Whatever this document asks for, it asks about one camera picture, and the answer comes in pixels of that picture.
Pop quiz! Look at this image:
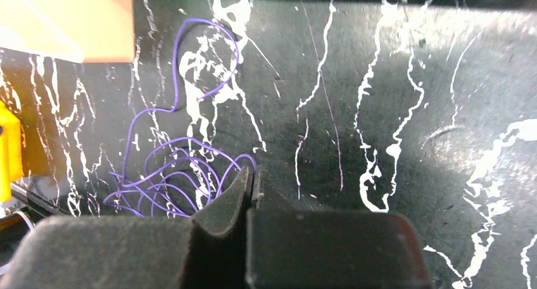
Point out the purple wire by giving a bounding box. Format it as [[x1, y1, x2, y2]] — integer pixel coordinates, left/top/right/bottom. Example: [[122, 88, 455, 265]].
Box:
[[103, 18, 258, 219]]

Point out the beige plastic file organizer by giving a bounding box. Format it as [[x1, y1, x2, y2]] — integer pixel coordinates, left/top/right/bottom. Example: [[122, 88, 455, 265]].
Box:
[[1, 0, 135, 63]]

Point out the yellow tray with pens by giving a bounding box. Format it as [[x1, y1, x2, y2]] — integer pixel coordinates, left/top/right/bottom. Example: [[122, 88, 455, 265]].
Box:
[[1, 101, 23, 202]]

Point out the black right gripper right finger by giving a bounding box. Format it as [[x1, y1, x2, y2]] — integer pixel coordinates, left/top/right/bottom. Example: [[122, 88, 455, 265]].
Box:
[[245, 165, 433, 288]]

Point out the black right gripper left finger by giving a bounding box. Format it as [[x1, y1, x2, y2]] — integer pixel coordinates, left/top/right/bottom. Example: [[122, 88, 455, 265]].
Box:
[[1, 167, 252, 288]]

